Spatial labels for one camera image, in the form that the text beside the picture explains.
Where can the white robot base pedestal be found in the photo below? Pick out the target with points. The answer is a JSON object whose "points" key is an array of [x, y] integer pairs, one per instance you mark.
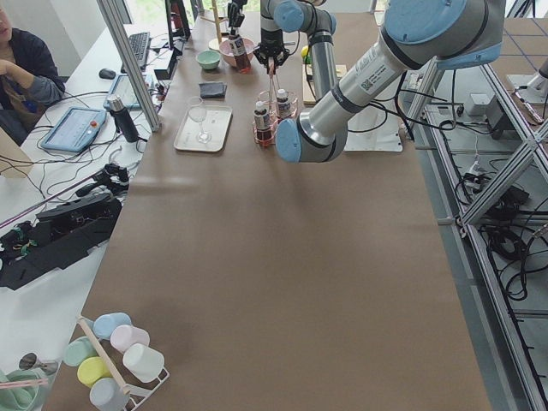
{"points": [[375, 129]]}

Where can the yellow cup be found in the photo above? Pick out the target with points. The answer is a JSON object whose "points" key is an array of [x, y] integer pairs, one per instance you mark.
{"points": [[92, 370]]}

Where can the cream rabbit tray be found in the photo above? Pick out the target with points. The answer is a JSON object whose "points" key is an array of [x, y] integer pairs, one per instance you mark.
{"points": [[217, 124]]}

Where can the white cup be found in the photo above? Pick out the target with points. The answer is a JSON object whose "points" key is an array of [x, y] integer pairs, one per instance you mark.
{"points": [[143, 362]]}

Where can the tea bottle middle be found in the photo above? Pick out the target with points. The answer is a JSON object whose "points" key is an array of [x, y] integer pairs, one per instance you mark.
{"points": [[262, 124]]}

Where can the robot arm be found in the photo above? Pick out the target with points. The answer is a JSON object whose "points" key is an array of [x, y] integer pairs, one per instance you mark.
{"points": [[457, 34], [235, 15]]}

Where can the tea bottle front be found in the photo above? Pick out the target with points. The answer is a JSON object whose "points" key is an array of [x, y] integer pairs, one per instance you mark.
{"points": [[239, 52]]}

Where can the pink bowl with ice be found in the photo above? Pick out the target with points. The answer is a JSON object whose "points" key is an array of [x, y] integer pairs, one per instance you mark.
{"points": [[228, 56]]}

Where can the white wire cup rack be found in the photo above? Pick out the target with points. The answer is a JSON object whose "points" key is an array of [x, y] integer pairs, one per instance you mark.
{"points": [[138, 392]]}

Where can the blue teach pendant far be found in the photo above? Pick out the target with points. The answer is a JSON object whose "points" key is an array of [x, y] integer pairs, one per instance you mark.
{"points": [[122, 87]]}

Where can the copper wire bottle basket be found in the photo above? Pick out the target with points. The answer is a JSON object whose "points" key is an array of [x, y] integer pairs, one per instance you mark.
{"points": [[268, 96]]}

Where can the pink cup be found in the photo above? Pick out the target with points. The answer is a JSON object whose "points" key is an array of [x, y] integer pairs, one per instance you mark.
{"points": [[125, 336]]}

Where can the black equipment case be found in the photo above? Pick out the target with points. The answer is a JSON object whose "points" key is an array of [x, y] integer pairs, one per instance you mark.
{"points": [[60, 237]]}

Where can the black keyboard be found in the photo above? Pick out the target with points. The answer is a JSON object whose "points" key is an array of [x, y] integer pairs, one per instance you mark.
{"points": [[140, 43]]}

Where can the black computer mouse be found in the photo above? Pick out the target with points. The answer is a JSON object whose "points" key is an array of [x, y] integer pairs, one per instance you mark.
{"points": [[106, 74]]}

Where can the blue teach pendant near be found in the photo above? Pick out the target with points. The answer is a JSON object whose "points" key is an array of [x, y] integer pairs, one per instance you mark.
{"points": [[75, 131]]}

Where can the tea bottle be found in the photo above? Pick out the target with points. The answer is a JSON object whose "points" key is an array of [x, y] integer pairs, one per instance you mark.
{"points": [[239, 52], [262, 124], [285, 104]]}

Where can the tea bottle rear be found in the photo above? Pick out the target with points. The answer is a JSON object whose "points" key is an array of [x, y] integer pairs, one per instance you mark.
{"points": [[285, 104]]}

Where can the grey cup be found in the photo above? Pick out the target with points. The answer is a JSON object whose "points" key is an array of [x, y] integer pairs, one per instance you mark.
{"points": [[106, 395]]}

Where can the clear wine glass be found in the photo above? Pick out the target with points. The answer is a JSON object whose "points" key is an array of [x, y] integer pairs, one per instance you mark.
{"points": [[197, 112]]}

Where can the green cup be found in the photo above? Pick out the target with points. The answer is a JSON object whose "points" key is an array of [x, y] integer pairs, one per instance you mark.
{"points": [[77, 351]]}

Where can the green bowl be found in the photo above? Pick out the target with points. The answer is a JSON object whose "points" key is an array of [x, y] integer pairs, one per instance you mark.
{"points": [[208, 59]]}

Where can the black steel thermos bottle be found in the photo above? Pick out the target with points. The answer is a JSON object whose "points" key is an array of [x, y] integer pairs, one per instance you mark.
{"points": [[123, 121]]}

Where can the black monitor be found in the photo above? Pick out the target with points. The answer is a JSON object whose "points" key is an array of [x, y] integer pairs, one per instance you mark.
{"points": [[177, 23]]}

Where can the bamboo cutting board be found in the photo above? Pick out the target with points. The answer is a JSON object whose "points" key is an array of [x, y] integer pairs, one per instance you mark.
{"points": [[308, 88]]}

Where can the blue teach pendant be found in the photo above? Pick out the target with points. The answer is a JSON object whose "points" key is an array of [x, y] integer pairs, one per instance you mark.
{"points": [[75, 131], [122, 87]]}

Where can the blue cup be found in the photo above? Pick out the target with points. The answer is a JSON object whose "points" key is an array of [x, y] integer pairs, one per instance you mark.
{"points": [[105, 324]]}

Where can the aluminium frame post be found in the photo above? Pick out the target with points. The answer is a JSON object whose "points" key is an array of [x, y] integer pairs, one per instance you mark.
{"points": [[113, 21]]}

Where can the wooden cup tree stand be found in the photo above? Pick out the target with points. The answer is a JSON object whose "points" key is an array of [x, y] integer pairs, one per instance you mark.
{"points": [[213, 15]]}

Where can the dark grey folded cloth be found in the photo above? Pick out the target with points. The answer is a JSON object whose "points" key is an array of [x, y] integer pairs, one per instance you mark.
{"points": [[213, 89]]}

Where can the seated person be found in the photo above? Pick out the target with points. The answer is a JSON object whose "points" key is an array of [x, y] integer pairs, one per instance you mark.
{"points": [[30, 82]]}

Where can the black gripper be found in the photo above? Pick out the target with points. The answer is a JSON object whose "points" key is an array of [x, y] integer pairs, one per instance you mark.
{"points": [[271, 45], [236, 18]]}

